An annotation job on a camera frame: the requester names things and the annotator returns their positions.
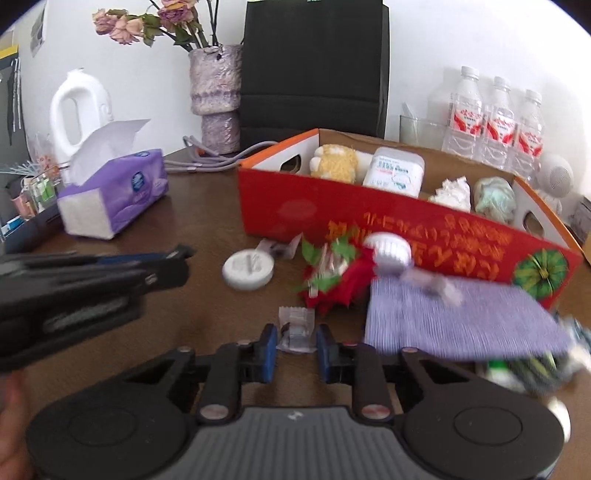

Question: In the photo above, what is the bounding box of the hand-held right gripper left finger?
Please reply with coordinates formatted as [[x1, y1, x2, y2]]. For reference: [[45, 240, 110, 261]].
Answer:
[[124, 323, 279, 424]]

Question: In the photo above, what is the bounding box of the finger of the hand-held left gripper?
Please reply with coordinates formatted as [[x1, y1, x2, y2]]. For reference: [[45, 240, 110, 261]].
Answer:
[[69, 244, 197, 268], [46, 261, 191, 302]]

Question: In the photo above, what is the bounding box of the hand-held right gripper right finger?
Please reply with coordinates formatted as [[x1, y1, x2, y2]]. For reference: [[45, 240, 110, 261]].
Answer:
[[316, 323, 468, 422]]

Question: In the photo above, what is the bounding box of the clear candy wrapper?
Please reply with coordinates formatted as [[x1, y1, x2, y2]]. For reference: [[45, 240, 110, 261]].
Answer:
[[277, 306, 317, 354]]

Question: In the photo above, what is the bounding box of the red and green item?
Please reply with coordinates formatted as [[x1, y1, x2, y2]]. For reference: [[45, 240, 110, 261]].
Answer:
[[294, 233, 378, 317]]

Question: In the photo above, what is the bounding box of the red cardboard box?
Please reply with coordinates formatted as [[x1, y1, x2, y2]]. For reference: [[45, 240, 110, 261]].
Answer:
[[237, 128, 585, 311]]

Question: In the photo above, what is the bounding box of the purple knitted cloth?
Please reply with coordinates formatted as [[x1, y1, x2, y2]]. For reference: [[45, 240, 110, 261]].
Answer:
[[364, 276, 574, 360]]

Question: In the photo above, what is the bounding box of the desk organizer with small items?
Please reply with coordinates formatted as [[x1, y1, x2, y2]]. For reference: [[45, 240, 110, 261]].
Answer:
[[0, 161, 64, 253]]

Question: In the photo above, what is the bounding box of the white wipes container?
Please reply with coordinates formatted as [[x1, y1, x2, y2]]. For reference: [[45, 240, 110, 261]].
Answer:
[[362, 146, 426, 199]]

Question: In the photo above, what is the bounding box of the clear glass container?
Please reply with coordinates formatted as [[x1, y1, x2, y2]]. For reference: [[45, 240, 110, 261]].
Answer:
[[399, 103, 451, 151]]

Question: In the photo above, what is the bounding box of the person's left hand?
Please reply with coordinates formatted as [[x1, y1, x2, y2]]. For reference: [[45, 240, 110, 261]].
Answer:
[[0, 371, 29, 480]]

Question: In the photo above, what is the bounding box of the purple tissue pack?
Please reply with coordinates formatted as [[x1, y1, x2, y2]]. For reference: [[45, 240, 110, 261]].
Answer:
[[57, 119, 170, 240]]

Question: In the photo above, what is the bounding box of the white round lid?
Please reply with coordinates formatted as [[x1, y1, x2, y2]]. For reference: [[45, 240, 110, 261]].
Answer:
[[222, 247, 276, 291]]

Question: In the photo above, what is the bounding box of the small clear plastic wrapper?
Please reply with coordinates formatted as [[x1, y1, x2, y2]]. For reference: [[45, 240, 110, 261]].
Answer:
[[255, 234, 302, 260]]

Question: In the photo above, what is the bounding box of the white round brush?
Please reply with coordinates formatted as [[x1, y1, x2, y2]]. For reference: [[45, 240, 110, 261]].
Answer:
[[364, 233, 463, 306]]

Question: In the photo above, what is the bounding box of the white plastic jug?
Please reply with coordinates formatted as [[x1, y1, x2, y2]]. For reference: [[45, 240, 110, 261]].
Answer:
[[49, 69, 114, 172]]

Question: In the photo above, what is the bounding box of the purple white textured vase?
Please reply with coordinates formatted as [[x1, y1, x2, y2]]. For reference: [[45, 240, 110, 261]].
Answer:
[[189, 44, 243, 156]]

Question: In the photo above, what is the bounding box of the yellow white plush toy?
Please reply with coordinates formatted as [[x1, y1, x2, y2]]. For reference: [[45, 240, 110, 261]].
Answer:
[[310, 143, 373, 184]]

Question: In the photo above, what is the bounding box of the crumpled white tissue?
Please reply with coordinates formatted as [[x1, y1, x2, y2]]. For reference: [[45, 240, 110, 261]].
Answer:
[[428, 177, 472, 212]]

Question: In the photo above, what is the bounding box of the crumpled pale green cloth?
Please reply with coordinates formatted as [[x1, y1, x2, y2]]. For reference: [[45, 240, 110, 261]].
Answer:
[[474, 176, 517, 225]]

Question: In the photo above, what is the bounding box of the clear water bottle red label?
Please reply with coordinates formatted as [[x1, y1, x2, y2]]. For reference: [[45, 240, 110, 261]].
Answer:
[[442, 65, 484, 160], [510, 89, 544, 186], [480, 76, 516, 172]]

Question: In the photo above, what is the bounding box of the white round speaker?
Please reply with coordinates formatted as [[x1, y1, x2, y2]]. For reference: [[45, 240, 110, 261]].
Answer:
[[537, 154, 576, 216]]

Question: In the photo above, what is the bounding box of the grey braided cable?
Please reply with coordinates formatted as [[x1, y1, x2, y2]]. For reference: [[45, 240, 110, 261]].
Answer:
[[163, 136, 279, 174]]

